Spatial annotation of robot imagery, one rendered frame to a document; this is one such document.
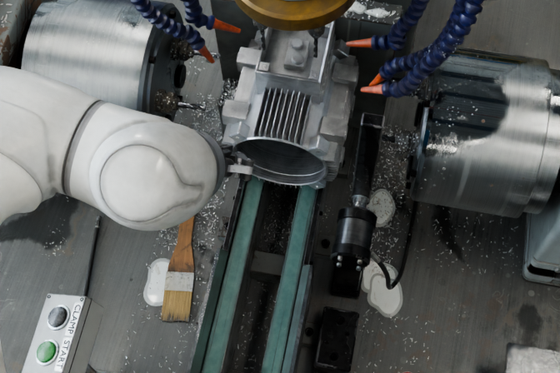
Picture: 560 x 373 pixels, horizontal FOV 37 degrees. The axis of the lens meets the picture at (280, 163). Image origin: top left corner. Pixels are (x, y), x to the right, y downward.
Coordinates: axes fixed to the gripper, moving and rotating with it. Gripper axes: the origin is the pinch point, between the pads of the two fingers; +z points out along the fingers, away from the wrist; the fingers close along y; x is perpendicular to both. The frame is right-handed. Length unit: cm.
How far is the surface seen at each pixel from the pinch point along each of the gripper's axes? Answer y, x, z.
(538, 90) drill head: -42.0, -16.0, 11.6
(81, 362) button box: 14.7, 31.4, -2.5
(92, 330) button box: 14.6, 27.5, 0.1
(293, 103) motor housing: -7.0, -8.5, 15.3
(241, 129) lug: 0.0, -3.4, 12.8
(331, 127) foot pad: -13.3, -5.8, 16.0
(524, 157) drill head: -41.4, -6.2, 9.6
